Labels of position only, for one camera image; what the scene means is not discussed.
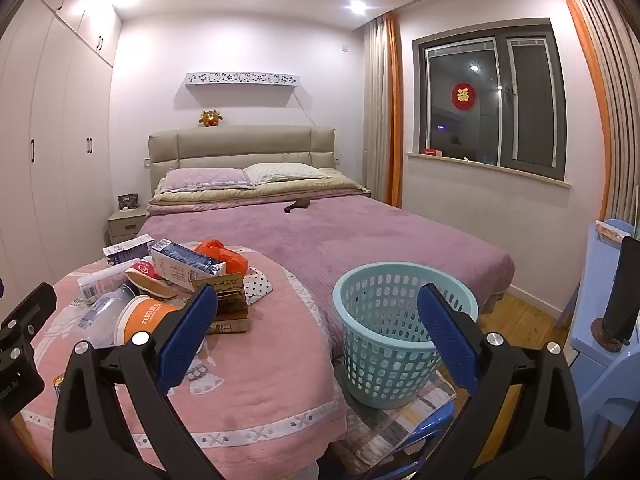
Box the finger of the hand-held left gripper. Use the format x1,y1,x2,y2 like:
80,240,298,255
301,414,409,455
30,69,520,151
0,282,58,346

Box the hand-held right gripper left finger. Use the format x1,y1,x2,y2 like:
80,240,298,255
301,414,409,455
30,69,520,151
52,284,236,480

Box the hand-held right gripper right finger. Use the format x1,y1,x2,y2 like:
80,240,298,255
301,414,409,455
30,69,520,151
416,282,586,480

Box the orange paper cup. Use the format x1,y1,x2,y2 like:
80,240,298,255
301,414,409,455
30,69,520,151
114,294,188,348

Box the brown cardboard box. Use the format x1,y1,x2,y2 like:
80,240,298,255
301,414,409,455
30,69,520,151
192,274,249,335

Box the clear plastic bottle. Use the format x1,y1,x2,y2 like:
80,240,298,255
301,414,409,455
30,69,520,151
77,282,138,348

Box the white plastic packet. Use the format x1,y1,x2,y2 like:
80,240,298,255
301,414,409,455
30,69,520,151
77,262,136,304

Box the light blue plastic basket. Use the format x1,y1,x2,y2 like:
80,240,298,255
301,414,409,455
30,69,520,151
332,261,479,409

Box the blue and white carton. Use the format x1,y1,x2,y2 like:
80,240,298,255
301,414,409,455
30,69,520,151
150,239,228,292

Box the white polka dot pouch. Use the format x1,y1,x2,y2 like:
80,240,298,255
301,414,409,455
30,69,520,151
243,265,275,306

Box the orange plastic bag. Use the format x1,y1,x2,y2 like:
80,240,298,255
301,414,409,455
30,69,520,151
194,238,249,277

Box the small white carton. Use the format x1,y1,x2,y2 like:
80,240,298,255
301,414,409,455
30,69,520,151
102,237,156,267

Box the blue plastic stool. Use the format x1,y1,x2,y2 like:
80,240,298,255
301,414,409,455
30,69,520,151
360,400,471,480

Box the checkered floor mat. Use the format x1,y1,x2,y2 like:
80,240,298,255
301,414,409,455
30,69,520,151
332,360,458,461

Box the beige nightstand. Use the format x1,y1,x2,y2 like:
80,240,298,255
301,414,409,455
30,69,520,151
107,205,148,246

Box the purple bedspread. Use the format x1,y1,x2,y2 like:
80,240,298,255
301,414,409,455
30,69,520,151
137,195,516,356

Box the light blue desk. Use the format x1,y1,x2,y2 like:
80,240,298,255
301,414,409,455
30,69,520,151
565,217,640,456

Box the purple pillow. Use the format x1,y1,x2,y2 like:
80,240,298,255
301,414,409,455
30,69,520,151
157,168,256,193

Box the brown round phone stand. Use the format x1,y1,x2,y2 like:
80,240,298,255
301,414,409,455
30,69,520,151
591,317,629,354

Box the white built-in wardrobe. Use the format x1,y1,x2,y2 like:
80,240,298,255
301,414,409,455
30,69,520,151
0,0,123,311

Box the white window sill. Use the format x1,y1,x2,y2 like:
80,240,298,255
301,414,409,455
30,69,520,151
406,152,586,191

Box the folded beige quilt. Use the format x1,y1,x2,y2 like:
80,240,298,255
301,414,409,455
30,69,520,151
149,167,371,207

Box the white patterned pillow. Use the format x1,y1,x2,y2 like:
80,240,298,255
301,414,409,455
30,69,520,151
243,162,331,185

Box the bed with beige headboard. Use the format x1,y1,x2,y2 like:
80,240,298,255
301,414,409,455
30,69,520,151
137,126,516,361

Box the paper booklets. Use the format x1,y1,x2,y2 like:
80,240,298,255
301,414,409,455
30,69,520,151
597,220,636,247

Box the beige and orange curtain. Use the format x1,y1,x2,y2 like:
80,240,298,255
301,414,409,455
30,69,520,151
557,0,640,236
362,12,403,208

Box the red round window decal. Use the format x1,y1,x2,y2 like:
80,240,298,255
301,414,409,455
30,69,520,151
451,83,477,109

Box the dark framed window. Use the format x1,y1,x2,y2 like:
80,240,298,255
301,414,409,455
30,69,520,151
412,18,568,182

